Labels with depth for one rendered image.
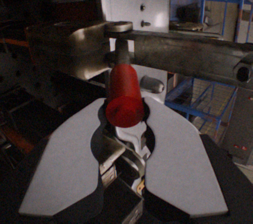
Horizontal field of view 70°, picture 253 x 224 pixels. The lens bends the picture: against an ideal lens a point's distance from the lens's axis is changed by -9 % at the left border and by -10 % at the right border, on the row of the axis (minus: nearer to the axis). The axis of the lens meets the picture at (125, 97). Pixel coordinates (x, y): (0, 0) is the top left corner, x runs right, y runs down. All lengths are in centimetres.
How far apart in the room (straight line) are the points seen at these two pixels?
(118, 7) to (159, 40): 14
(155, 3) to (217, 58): 27
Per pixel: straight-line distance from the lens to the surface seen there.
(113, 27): 23
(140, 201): 33
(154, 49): 21
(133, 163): 30
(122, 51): 19
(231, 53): 19
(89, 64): 23
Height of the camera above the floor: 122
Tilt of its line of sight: 34 degrees down
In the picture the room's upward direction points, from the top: 109 degrees clockwise
